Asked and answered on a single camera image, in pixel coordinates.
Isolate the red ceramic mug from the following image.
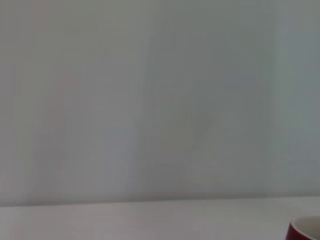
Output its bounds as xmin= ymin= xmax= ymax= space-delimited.
xmin=286 ymin=216 xmax=320 ymax=240

